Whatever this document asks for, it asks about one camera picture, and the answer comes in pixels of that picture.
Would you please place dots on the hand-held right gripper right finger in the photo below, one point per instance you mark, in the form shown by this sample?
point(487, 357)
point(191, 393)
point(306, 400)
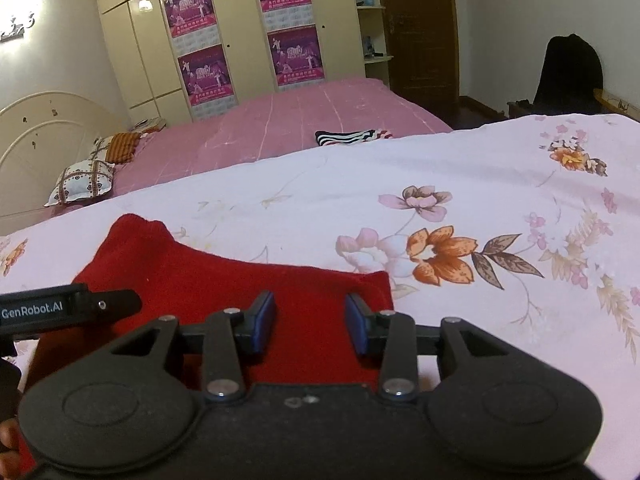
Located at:
point(356, 325)

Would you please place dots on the black garment on chair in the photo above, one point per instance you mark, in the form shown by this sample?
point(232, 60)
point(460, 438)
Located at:
point(567, 75)

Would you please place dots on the orange striped pillow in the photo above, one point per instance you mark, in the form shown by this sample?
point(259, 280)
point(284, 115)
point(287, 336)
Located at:
point(124, 146)

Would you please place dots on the cream corner shelf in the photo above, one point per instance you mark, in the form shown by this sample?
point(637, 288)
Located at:
point(375, 62)

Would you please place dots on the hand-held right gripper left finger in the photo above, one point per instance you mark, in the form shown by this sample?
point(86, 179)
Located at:
point(265, 322)

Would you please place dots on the red knit sweater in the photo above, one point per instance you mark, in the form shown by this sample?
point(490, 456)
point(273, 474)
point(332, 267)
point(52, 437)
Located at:
point(200, 280)

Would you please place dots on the cream headboard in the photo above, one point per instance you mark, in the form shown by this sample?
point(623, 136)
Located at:
point(45, 130)

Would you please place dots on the pink bedspread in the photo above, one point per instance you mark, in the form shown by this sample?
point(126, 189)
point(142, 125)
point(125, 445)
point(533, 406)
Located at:
point(300, 120)

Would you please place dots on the small blue shelf item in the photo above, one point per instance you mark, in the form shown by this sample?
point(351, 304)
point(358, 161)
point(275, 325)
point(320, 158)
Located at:
point(371, 49)

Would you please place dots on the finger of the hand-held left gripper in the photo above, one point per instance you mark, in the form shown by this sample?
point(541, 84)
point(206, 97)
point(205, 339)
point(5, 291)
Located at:
point(117, 302)

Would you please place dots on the white brown patterned pillow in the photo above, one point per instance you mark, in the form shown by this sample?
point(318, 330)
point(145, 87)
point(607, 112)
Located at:
point(82, 182)
point(102, 149)

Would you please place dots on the brown wooden door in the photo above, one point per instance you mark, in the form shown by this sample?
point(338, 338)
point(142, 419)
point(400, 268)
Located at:
point(420, 25)

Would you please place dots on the wall hook decoration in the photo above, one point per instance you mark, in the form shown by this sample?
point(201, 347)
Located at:
point(17, 27)

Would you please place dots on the white floral bedsheet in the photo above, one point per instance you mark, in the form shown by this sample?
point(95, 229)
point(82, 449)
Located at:
point(350, 195)

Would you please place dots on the black white striped cloth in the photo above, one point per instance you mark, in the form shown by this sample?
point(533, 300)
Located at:
point(350, 137)

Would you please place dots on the person's left hand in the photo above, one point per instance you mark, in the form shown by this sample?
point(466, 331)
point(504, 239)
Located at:
point(7, 437)

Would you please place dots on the cream wardrobe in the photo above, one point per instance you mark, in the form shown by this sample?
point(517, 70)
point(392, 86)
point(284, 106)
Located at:
point(135, 50)

